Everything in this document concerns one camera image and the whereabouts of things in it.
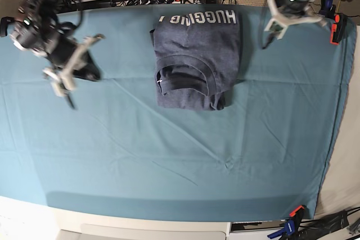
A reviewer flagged orange black clamp, top right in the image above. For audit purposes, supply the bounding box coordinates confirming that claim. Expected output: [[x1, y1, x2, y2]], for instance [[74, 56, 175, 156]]
[[330, 13, 348, 45]]

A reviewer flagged blue orange clamp, bottom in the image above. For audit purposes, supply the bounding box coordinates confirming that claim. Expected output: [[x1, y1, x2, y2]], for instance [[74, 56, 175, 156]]
[[267, 205, 306, 239]]

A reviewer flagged black bracket, left edge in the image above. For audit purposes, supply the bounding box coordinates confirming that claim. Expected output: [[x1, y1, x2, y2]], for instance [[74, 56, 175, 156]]
[[0, 16, 16, 38]]

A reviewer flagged teal table cloth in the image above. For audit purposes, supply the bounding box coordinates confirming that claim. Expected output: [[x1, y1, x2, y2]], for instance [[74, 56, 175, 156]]
[[1, 4, 357, 222]]

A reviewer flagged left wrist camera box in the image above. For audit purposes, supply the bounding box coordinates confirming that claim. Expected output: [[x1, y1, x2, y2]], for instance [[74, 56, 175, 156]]
[[264, 19, 288, 39]]

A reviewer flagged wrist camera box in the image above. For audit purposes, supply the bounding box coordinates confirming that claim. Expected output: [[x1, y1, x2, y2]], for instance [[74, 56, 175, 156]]
[[51, 74, 76, 97], [264, 19, 288, 39]]

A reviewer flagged camera black cable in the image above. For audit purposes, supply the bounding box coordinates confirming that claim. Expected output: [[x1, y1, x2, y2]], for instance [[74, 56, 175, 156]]
[[53, 0, 85, 110], [259, 6, 276, 50]]

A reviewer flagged robot's left gripper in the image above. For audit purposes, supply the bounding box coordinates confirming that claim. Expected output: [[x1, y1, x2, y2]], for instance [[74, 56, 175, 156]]
[[267, 0, 328, 27]]

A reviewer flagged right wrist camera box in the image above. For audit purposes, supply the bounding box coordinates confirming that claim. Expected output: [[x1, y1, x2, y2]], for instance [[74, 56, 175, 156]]
[[51, 74, 76, 97]]

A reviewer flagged right camera black cable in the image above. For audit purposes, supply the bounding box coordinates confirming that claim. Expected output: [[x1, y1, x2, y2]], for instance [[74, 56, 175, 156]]
[[53, 0, 85, 110]]

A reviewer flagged robot's right gripper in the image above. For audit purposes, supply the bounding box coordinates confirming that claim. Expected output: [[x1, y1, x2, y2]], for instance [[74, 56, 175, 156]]
[[47, 34, 105, 81]]

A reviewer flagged blue-grey T-shirt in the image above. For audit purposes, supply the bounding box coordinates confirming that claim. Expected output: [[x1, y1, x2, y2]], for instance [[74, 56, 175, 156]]
[[151, 9, 242, 111]]

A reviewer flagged blue clamp, top right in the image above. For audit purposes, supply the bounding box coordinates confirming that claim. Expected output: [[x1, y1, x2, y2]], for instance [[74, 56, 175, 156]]
[[319, 0, 336, 19]]

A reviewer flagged left camera black cable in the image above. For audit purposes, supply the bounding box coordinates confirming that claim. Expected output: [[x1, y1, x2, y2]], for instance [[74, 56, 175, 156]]
[[259, 6, 276, 50]]

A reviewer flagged black bag, bottom right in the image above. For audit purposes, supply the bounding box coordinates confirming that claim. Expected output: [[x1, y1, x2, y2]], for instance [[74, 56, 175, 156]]
[[291, 210, 349, 240]]

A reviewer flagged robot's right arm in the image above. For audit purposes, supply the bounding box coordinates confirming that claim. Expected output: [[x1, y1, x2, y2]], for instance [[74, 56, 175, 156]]
[[11, 0, 84, 71]]

